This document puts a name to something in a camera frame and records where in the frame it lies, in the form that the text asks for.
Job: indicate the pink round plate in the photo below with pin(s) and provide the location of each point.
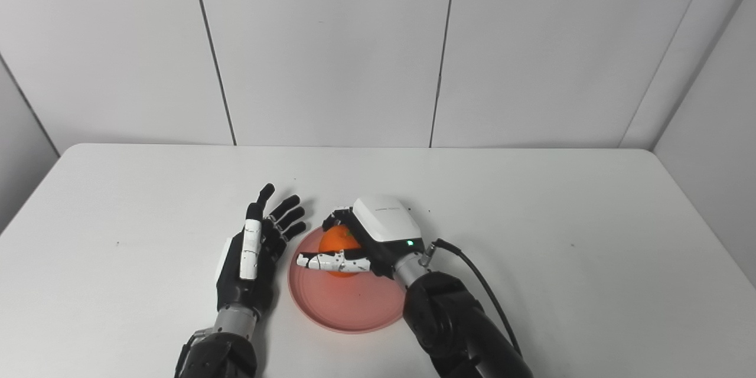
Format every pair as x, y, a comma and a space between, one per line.
348, 304

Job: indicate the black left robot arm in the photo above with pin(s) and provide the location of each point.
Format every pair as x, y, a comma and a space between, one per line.
218, 354

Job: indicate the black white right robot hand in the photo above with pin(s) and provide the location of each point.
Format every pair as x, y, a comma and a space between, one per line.
387, 221

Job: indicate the orange fruit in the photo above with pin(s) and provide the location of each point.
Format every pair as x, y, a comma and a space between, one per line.
336, 241

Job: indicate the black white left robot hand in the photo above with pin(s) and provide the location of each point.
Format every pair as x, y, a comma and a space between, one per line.
248, 271

